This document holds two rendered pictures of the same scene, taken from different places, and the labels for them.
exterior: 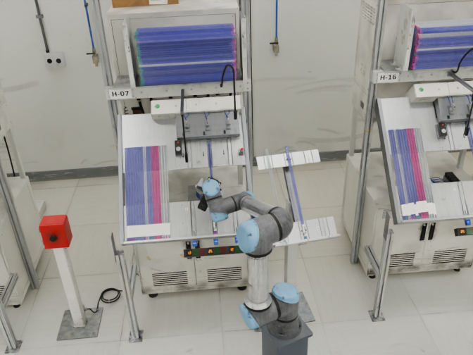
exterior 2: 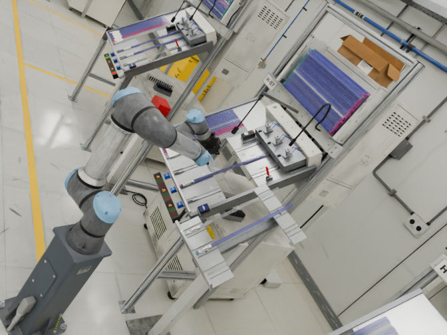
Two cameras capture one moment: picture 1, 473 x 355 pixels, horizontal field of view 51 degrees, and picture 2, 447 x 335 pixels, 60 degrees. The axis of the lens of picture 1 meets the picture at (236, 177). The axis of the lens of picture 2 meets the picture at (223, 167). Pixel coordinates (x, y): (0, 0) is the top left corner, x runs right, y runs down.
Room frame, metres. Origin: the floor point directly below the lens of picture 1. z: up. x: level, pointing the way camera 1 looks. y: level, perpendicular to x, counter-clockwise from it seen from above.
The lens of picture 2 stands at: (0.95, -1.31, 1.70)
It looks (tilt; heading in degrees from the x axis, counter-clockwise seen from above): 22 degrees down; 48
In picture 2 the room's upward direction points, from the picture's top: 38 degrees clockwise
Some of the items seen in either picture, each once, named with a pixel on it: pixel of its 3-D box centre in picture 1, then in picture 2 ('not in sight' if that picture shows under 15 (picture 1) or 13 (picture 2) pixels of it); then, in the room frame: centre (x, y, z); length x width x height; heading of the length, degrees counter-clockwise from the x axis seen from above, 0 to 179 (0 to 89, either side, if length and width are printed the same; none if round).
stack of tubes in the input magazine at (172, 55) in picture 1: (187, 54); (326, 92); (2.56, 0.23, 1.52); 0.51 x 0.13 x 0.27; 93
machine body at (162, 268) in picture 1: (193, 228); (212, 232); (2.68, 0.30, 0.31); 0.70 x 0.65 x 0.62; 93
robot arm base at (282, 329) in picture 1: (285, 318); (89, 232); (1.59, -0.19, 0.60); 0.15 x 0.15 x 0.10
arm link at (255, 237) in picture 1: (258, 274); (108, 151); (1.53, -0.07, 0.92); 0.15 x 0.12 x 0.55; 117
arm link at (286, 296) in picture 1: (284, 300); (102, 211); (1.59, -0.19, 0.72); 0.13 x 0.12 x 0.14; 117
